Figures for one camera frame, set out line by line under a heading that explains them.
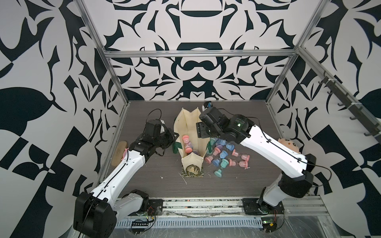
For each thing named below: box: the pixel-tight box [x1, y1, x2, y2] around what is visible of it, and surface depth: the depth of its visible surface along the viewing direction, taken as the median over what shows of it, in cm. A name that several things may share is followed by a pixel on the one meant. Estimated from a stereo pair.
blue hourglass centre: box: [219, 150, 229, 159], surface depth 91 cm
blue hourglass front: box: [212, 158, 220, 168], surface depth 88 cm
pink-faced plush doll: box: [277, 137, 302, 155], surface depth 89 cm
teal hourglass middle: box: [220, 158, 230, 169], surface depth 88 cm
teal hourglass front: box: [213, 169, 222, 178], surface depth 85 cm
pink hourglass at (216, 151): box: [212, 146, 221, 156], surface depth 93 cm
